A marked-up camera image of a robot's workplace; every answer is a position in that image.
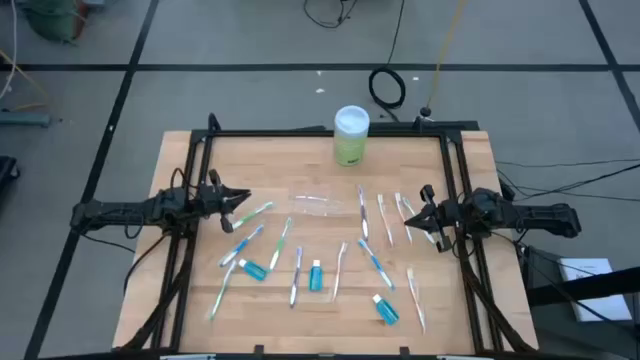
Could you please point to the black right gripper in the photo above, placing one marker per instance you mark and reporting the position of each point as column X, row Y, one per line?
column 447, row 215

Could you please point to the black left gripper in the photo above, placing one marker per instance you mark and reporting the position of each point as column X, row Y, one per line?
column 210, row 199

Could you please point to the green white toothbrush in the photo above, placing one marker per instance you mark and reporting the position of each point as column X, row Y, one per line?
column 252, row 215

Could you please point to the purple toothbrush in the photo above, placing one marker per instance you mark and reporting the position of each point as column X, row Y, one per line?
column 363, row 212
column 296, row 276

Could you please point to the small blue mouthwash bottle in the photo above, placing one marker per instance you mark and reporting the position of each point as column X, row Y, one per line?
column 256, row 270
column 387, row 311
column 315, row 279

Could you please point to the clear plastic organizer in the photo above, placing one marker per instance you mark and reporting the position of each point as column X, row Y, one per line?
column 317, row 206

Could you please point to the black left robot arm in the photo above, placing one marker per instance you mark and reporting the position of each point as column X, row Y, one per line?
column 125, row 209

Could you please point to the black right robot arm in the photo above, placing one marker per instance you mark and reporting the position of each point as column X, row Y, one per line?
column 525, row 215

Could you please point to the small black round knob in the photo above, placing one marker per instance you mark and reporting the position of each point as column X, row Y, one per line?
column 425, row 111

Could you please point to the green canister with white lid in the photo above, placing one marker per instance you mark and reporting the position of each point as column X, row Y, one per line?
column 351, row 140

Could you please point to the black beam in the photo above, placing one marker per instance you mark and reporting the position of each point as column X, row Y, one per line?
column 575, row 290

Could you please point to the white booklet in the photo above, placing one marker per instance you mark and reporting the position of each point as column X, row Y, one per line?
column 585, row 270

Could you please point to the grey flat bar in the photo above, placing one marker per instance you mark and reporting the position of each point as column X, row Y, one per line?
column 25, row 119

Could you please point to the black case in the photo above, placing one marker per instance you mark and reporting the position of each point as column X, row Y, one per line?
column 6, row 172

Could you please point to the green bag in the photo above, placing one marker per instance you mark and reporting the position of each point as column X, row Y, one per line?
column 50, row 20

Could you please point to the black metal table frame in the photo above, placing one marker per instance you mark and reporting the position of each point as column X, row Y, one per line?
column 250, row 133

